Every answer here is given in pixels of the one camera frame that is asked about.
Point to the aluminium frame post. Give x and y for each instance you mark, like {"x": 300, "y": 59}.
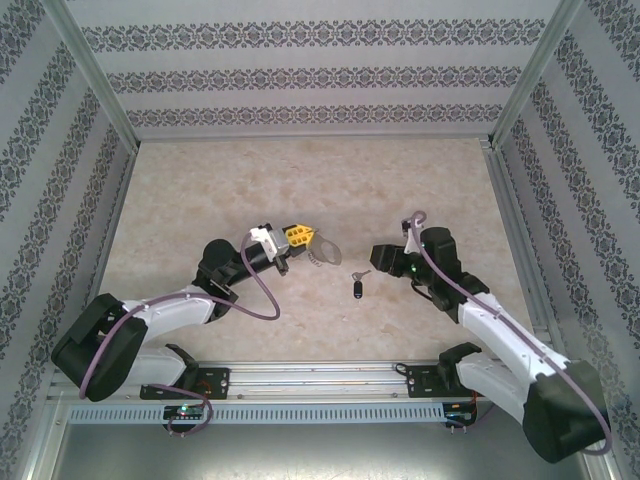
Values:
{"x": 94, "y": 75}
{"x": 539, "y": 65}

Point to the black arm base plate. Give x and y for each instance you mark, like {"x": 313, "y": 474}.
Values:
{"x": 217, "y": 382}
{"x": 417, "y": 382}

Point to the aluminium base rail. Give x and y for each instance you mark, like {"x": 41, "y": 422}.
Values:
{"x": 320, "y": 380}

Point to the small circuit board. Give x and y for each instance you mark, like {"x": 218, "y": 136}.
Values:
{"x": 460, "y": 412}
{"x": 185, "y": 411}

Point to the grey metal sheet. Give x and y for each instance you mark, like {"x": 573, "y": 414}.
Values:
{"x": 320, "y": 450}

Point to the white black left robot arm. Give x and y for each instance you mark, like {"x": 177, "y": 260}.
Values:
{"x": 170, "y": 310}

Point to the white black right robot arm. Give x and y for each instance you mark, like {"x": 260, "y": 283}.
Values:
{"x": 500, "y": 340}

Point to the key with black fob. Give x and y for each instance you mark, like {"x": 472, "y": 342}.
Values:
{"x": 357, "y": 291}

